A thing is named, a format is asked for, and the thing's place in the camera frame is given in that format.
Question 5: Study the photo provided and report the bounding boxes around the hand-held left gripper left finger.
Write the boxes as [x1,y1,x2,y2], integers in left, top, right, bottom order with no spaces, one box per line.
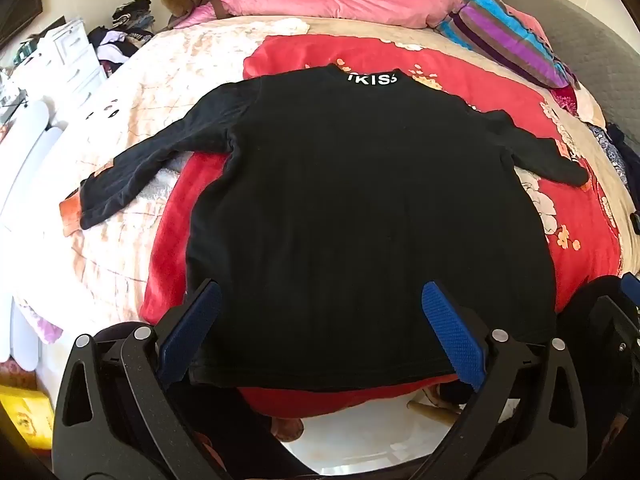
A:
[52,279,223,480]

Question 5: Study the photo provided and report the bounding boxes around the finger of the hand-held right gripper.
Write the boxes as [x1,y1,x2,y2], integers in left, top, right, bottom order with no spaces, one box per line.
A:
[594,273,640,377]

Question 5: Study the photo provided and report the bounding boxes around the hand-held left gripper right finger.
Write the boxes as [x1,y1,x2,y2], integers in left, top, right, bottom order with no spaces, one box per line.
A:
[421,281,602,480]

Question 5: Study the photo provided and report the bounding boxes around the black long-sleeve shirt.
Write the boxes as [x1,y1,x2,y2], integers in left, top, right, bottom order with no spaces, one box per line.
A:
[80,62,591,393]

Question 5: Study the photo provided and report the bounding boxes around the blue patterned clothes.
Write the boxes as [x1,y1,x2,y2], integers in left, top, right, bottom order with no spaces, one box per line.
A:
[585,120,640,202]

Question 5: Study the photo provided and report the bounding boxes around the pile of dark clothes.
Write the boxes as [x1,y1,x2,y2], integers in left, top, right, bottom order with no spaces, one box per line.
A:
[87,0,162,79]

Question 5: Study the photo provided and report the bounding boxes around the wooden stool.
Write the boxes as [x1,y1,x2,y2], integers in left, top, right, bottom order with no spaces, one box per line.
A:
[406,392,463,423]

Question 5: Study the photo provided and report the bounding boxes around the red and tan floral blanket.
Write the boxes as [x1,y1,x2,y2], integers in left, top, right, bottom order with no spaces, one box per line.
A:
[140,15,632,422]

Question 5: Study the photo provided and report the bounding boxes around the brown slipper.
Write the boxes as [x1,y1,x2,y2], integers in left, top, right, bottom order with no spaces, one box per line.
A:
[271,416,304,442]

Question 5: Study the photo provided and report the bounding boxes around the yellow box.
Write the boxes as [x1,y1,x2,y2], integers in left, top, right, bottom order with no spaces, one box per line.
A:
[0,385,54,452]

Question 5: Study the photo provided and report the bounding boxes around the red patterned cushion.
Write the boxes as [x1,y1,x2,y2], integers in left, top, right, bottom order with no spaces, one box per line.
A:
[550,85,582,117]

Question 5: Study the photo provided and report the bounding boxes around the white rounded chair back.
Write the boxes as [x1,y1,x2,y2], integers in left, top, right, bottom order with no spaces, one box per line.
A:
[0,99,67,373]

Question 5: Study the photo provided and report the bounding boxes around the peach floral bedsheet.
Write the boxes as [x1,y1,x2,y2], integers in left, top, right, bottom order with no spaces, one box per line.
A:
[10,15,312,346]

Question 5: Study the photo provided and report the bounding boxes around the white drawer cabinet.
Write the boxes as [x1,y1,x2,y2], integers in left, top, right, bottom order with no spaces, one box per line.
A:
[10,17,109,127]

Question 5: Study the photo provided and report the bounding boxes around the grey quilted headboard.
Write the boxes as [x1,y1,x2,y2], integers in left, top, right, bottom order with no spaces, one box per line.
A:
[492,0,640,161]

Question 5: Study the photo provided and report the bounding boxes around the striped plush pillow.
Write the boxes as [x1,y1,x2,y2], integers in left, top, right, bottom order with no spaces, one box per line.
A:
[439,0,572,91]

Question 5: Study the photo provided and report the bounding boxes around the black wall television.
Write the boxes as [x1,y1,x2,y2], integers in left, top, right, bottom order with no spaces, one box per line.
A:
[0,0,45,49]

